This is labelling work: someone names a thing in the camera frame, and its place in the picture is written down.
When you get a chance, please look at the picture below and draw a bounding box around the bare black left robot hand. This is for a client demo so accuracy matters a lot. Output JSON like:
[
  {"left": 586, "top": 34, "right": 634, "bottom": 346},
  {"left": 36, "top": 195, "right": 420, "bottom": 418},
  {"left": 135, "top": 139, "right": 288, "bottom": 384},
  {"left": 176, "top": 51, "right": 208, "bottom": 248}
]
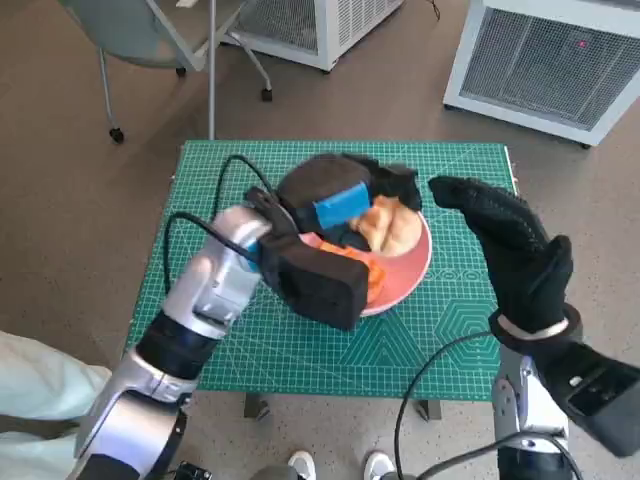
[{"left": 276, "top": 153, "right": 426, "bottom": 251}]

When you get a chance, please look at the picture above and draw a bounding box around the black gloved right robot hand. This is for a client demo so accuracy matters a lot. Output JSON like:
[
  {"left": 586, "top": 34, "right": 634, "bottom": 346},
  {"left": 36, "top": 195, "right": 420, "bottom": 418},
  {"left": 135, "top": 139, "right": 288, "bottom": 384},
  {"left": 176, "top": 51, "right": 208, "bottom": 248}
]
[{"left": 428, "top": 174, "right": 574, "bottom": 334}]

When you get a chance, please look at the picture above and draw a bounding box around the round toy bread bun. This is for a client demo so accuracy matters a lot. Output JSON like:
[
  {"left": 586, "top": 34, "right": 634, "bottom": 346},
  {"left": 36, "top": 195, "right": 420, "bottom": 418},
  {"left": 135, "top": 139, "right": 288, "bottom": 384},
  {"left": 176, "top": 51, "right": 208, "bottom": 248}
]
[{"left": 357, "top": 194, "right": 421, "bottom": 257}]

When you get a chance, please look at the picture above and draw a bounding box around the pink bowl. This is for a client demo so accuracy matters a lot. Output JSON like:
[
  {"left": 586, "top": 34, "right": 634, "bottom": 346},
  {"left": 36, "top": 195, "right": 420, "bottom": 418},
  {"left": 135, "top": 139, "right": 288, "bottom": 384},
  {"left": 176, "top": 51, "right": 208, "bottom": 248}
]
[{"left": 299, "top": 209, "right": 434, "bottom": 317}]

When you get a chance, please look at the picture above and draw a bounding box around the white mesh cabinet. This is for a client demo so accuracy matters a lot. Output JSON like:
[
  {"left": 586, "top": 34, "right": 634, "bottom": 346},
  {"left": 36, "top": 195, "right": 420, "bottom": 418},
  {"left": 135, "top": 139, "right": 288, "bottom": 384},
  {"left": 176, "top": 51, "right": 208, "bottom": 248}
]
[
  {"left": 442, "top": 0, "right": 640, "bottom": 150},
  {"left": 219, "top": 0, "right": 404, "bottom": 71}
]

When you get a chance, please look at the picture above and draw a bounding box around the grey metal pole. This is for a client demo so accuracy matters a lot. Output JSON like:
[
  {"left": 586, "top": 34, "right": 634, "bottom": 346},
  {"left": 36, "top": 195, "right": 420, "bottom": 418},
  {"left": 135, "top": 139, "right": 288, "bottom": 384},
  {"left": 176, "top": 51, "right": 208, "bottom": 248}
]
[{"left": 207, "top": 0, "right": 221, "bottom": 141}]

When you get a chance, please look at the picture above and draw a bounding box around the green cutting mat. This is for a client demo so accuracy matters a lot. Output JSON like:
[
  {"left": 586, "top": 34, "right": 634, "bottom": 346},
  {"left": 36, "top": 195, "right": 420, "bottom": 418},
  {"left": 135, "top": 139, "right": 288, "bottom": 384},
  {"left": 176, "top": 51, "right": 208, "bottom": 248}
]
[{"left": 124, "top": 139, "right": 516, "bottom": 401}]

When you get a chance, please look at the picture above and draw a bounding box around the grey office chair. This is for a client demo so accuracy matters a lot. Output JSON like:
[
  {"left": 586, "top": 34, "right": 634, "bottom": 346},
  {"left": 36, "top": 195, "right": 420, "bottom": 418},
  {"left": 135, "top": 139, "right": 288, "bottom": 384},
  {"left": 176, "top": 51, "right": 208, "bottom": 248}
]
[{"left": 62, "top": 0, "right": 274, "bottom": 144}]

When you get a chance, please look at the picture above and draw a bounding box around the white shoe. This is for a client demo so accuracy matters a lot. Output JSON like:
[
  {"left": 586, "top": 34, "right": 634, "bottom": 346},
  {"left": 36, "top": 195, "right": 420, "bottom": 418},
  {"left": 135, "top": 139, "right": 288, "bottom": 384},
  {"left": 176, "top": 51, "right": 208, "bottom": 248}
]
[
  {"left": 285, "top": 449, "right": 316, "bottom": 480},
  {"left": 362, "top": 450, "right": 394, "bottom": 480}
]

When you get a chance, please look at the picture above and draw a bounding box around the black electronics module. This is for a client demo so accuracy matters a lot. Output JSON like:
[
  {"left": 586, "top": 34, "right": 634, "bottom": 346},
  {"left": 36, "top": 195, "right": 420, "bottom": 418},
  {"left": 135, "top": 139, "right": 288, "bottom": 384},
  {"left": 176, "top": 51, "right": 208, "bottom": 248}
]
[{"left": 174, "top": 462, "right": 209, "bottom": 480}]

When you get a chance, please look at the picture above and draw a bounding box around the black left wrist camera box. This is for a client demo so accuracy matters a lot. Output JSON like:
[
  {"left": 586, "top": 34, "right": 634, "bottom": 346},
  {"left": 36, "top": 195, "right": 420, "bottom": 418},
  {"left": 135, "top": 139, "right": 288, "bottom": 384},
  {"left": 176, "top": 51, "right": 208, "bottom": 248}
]
[{"left": 259, "top": 234, "right": 371, "bottom": 332}]

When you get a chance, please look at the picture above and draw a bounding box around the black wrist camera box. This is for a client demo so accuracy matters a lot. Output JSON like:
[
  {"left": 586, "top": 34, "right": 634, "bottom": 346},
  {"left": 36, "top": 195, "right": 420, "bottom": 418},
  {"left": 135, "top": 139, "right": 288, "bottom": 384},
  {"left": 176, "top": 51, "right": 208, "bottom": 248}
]
[
  {"left": 529, "top": 339, "right": 640, "bottom": 459},
  {"left": 259, "top": 234, "right": 371, "bottom": 332}
]

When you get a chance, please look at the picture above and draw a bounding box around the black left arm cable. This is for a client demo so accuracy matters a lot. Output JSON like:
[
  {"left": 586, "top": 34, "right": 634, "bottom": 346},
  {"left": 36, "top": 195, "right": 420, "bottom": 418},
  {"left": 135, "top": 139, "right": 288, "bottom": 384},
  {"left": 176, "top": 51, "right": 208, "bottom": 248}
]
[
  {"left": 162, "top": 213, "right": 259, "bottom": 301},
  {"left": 212, "top": 154, "right": 276, "bottom": 221}
]

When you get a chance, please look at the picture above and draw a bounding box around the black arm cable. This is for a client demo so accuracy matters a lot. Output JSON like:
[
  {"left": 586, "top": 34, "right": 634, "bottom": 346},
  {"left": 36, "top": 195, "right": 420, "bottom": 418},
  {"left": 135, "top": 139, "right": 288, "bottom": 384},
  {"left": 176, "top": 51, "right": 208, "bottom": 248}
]
[
  {"left": 393, "top": 330, "right": 501, "bottom": 480},
  {"left": 212, "top": 154, "right": 276, "bottom": 221},
  {"left": 162, "top": 213, "right": 259, "bottom": 301}
]

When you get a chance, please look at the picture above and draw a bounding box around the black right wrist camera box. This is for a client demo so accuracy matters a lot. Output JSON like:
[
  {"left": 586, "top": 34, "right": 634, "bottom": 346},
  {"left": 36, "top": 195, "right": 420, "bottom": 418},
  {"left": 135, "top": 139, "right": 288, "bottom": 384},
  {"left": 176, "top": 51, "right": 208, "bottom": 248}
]
[{"left": 529, "top": 339, "right": 640, "bottom": 459}]

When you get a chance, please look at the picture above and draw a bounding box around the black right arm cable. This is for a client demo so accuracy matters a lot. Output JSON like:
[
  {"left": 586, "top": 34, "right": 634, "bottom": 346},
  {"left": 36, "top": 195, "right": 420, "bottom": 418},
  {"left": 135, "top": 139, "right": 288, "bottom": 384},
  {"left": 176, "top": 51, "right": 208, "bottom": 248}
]
[{"left": 393, "top": 330, "right": 501, "bottom": 480}]

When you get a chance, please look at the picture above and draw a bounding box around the black table bracket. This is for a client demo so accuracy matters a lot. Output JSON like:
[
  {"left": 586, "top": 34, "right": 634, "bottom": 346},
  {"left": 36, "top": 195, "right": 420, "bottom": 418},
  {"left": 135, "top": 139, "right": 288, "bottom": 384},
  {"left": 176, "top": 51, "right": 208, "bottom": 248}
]
[
  {"left": 242, "top": 394, "right": 271, "bottom": 419},
  {"left": 414, "top": 399, "right": 442, "bottom": 421}
]

